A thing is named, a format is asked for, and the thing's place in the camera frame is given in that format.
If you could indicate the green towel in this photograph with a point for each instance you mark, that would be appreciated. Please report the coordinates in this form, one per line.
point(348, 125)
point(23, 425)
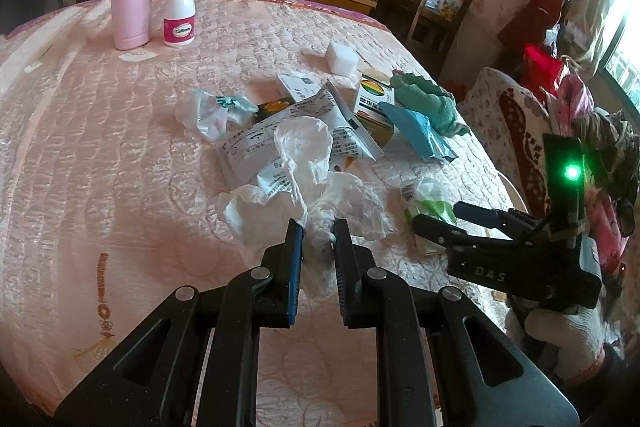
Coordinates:
point(425, 96)

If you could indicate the white sponge block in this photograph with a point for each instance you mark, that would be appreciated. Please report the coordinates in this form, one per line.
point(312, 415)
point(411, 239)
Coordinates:
point(342, 60)

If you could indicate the blue snack packet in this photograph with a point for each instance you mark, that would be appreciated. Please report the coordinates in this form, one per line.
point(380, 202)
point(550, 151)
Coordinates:
point(418, 130)

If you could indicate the white pill bottle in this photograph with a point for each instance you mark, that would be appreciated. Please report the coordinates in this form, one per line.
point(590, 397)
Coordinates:
point(179, 22)

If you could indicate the small crumpled white wrapper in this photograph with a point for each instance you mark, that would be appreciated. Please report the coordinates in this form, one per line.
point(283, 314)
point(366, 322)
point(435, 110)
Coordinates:
point(210, 117)

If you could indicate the pink quilted table cover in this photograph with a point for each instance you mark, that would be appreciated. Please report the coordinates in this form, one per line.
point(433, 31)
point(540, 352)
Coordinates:
point(106, 207)

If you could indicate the white plastic bag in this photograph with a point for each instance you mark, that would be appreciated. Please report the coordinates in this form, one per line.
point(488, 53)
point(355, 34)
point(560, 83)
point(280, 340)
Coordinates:
point(257, 220)

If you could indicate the floral covered sofa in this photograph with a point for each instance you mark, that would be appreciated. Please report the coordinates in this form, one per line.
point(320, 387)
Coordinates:
point(558, 148)

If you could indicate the dark green snack packet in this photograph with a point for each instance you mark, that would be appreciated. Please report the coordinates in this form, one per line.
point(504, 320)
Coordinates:
point(268, 109)

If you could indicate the rainbow medicine box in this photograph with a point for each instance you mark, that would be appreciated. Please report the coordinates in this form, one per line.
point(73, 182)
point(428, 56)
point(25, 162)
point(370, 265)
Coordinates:
point(366, 107)

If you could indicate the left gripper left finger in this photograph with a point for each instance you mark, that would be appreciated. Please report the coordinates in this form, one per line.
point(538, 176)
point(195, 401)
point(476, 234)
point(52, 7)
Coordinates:
point(193, 360)

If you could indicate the white green wrapper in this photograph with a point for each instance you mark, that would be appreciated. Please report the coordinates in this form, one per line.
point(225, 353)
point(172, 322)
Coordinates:
point(427, 196)

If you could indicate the white printed food wrapper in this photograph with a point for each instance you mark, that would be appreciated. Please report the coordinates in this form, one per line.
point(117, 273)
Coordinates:
point(322, 128)

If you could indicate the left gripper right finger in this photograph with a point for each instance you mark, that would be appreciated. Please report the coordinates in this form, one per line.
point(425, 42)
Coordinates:
point(440, 360)

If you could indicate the right gloved hand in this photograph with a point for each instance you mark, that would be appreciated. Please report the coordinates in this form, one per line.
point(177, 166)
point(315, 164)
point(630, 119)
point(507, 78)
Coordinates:
point(568, 347)

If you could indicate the wooden chair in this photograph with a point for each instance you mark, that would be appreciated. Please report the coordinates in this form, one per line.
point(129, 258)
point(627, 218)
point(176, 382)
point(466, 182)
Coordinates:
point(427, 28)

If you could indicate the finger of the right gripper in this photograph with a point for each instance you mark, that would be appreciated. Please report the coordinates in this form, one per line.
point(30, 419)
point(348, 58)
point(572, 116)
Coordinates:
point(504, 220)
point(445, 231)

